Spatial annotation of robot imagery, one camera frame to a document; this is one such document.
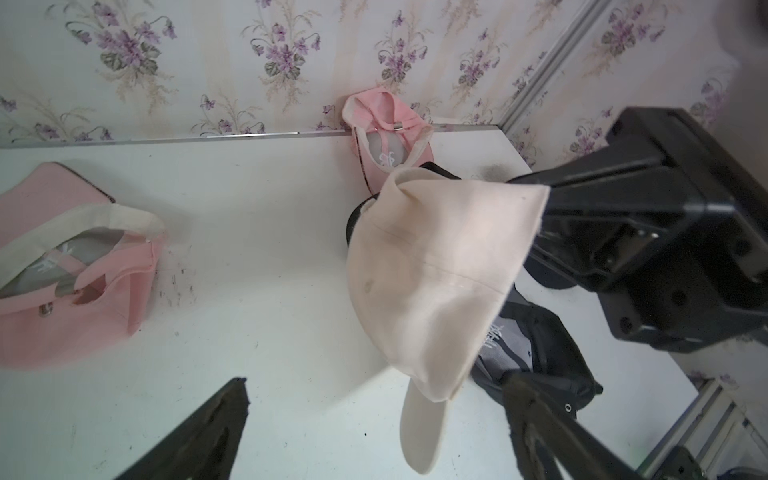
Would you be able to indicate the pink cap back wall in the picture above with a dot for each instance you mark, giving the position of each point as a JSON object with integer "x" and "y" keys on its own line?
{"x": 387, "y": 134}

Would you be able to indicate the black cap centre back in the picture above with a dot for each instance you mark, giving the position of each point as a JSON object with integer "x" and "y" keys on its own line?
{"x": 357, "y": 212}

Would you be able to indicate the black cap white letter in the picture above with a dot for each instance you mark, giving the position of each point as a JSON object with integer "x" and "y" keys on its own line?
{"x": 543, "y": 279}

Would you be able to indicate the dark grey baseball cap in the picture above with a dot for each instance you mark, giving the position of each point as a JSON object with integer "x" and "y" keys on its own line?
{"x": 530, "y": 340}

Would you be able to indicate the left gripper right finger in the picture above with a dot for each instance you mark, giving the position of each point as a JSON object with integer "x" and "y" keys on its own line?
{"x": 549, "y": 443}

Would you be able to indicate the beige baseball cap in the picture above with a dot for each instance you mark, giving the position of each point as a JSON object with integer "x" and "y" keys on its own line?
{"x": 429, "y": 266}

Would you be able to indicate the pink cap left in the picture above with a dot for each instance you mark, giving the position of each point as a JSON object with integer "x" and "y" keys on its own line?
{"x": 77, "y": 268}

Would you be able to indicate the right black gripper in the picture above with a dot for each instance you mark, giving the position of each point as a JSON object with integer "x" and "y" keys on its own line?
{"x": 665, "y": 227}

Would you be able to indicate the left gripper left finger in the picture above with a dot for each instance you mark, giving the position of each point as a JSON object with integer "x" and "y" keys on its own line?
{"x": 203, "y": 446}

